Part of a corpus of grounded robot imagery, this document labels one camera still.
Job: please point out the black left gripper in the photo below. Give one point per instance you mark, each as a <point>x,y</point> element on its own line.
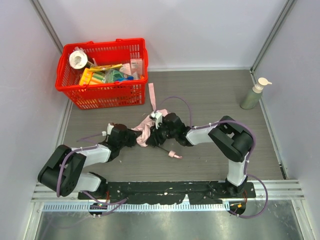
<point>131,138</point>

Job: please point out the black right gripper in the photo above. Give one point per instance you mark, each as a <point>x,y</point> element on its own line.
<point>154,136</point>

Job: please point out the pink folding umbrella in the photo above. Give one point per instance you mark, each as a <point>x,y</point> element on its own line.
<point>147,123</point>

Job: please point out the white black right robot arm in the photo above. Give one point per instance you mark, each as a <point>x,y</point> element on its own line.
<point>232,138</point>

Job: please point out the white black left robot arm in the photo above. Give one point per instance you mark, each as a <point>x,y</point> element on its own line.
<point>63,172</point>

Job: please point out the red plastic shopping basket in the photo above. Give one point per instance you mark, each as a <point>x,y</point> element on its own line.
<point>116,94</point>

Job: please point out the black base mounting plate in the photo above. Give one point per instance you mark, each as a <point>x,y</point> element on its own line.
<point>170,192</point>

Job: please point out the green packaged item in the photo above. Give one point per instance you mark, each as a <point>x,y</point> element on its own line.
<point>117,76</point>

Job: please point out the white pink small box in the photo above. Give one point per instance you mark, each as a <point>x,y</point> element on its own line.
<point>136,65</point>

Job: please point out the orange yellow snack box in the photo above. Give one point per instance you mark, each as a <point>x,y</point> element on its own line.
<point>91,78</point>

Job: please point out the yellow snack packet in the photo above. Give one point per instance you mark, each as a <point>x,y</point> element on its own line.
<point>102,68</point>

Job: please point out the white tape roll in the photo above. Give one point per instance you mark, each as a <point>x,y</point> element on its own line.
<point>78,59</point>

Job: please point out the green pump soap bottle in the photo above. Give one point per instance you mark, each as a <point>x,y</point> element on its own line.
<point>254,95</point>

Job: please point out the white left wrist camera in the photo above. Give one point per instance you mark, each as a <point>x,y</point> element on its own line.
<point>108,130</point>

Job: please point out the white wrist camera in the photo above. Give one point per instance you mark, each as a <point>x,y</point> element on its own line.
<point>108,130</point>
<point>156,116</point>

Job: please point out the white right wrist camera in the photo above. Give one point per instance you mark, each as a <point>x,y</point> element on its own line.
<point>156,116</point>

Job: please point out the white slotted cable duct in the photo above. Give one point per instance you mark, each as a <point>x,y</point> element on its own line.
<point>83,206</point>

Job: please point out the aluminium frame rail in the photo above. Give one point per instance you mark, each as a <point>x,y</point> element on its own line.
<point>287,189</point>

